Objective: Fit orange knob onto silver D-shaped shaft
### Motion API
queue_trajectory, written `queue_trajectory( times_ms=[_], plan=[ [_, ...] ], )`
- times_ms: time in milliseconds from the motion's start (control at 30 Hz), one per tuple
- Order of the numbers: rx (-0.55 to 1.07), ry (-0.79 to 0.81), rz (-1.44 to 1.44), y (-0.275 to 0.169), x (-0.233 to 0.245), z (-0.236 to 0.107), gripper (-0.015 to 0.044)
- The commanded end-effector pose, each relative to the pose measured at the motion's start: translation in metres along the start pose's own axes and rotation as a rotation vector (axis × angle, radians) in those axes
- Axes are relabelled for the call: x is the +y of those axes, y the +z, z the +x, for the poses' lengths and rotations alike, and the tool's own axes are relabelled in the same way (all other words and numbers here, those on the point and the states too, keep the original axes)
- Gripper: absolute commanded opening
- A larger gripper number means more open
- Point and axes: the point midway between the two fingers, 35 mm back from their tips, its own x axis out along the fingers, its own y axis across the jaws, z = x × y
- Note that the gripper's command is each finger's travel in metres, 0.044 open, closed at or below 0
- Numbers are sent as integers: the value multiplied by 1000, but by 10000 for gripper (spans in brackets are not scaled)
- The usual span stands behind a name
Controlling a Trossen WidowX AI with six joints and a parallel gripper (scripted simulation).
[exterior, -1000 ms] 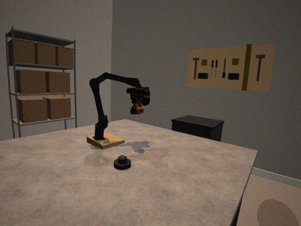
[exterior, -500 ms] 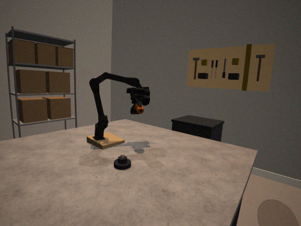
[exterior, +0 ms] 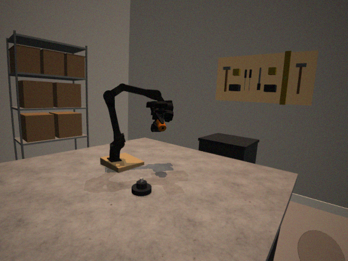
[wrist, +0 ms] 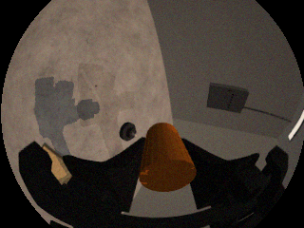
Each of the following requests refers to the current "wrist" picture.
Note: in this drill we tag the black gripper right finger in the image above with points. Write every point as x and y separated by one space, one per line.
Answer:
213 172

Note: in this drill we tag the black round pedestal with silver shaft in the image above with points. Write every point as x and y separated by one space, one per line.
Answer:
128 131

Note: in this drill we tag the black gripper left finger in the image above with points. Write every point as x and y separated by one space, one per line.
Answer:
118 175

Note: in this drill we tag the orange tapered knob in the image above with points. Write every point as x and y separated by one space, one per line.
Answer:
165 164

